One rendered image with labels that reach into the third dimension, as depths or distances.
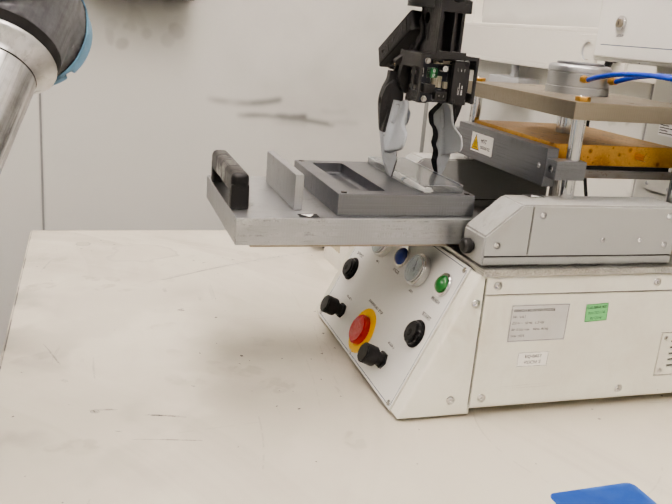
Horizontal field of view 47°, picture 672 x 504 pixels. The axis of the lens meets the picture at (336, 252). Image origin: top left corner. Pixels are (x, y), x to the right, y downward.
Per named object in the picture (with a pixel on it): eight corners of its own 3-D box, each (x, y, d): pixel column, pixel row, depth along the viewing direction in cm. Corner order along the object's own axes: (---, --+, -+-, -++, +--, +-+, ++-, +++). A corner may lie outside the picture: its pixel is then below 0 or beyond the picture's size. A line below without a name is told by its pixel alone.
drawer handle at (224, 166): (226, 180, 97) (227, 149, 96) (248, 209, 83) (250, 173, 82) (210, 180, 96) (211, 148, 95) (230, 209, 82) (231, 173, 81)
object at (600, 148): (575, 151, 113) (586, 86, 111) (679, 183, 93) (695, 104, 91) (470, 147, 108) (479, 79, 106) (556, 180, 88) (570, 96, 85)
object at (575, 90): (600, 149, 118) (616, 62, 115) (759, 194, 90) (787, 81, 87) (458, 143, 111) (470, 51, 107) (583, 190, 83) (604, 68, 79)
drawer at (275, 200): (413, 205, 109) (420, 151, 107) (486, 250, 89) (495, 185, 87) (206, 203, 100) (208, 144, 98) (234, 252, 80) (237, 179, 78)
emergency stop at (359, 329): (354, 339, 102) (368, 313, 102) (363, 351, 99) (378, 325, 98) (344, 335, 102) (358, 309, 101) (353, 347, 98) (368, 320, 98)
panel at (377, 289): (319, 314, 114) (379, 204, 112) (390, 411, 87) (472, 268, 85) (307, 309, 114) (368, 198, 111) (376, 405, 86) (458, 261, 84)
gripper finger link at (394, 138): (381, 177, 89) (408, 100, 87) (365, 167, 94) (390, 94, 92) (405, 184, 90) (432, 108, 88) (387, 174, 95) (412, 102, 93)
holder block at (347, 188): (408, 180, 107) (410, 162, 106) (473, 216, 88) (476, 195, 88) (293, 178, 102) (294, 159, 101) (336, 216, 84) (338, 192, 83)
